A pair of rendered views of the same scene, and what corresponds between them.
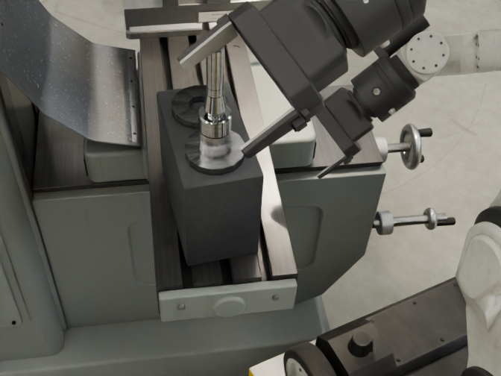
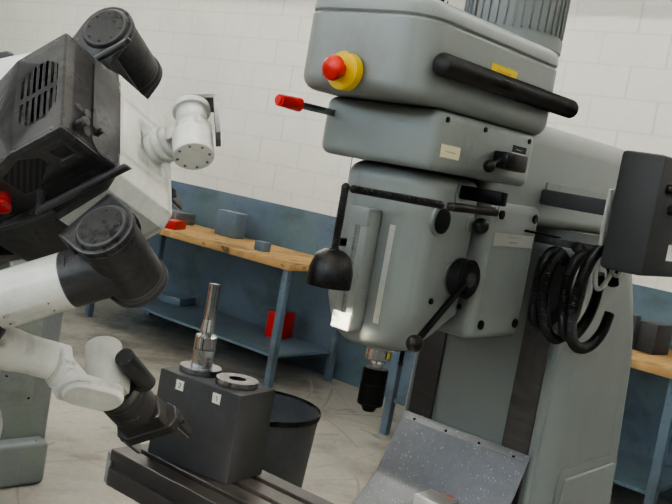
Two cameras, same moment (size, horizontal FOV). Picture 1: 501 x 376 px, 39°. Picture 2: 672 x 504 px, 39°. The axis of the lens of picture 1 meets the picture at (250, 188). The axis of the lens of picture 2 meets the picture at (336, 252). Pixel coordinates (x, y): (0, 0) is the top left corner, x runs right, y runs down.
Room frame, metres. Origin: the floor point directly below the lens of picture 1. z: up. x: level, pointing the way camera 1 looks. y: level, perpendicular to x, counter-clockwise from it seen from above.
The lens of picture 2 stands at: (2.40, -1.05, 1.62)
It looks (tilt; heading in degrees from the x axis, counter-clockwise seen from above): 5 degrees down; 139
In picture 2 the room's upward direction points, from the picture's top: 10 degrees clockwise
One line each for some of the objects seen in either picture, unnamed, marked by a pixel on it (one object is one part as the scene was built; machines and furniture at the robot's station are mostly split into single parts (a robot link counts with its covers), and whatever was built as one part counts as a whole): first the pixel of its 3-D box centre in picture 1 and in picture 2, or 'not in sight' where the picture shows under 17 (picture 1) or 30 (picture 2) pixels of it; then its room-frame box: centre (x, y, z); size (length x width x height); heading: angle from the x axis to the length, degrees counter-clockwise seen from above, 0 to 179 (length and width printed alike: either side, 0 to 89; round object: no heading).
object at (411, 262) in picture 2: not in sight; (398, 256); (1.19, 0.13, 1.47); 0.21 x 0.19 x 0.32; 11
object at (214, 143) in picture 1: (215, 132); (203, 353); (0.74, 0.06, 1.17); 0.05 x 0.05 x 0.06
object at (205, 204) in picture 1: (208, 170); (211, 418); (0.79, 0.07, 1.04); 0.22 x 0.12 x 0.20; 18
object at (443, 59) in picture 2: not in sight; (510, 88); (1.33, 0.19, 1.79); 0.45 x 0.04 x 0.04; 101
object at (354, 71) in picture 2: not in sight; (344, 71); (1.23, -0.10, 1.76); 0.06 x 0.02 x 0.06; 11
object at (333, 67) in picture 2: not in sight; (335, 68); (1.24, -0.12, 1.76); 0.04 x 0.03 x 0.04; 11
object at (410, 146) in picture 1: (396, 148); not in sight; (1.28, -0.36, 0.64); 0.16 x 0.12 x 0.12; 101
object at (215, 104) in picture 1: (215, 80); (210, 309); (0.74, 0.06, 1.26); 0.03 x 0.03 x 0.11
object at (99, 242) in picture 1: (209, 214); not in sight; (1.20, 0.11, 0.44); 0.80 x 0.30 x 0.60; 101
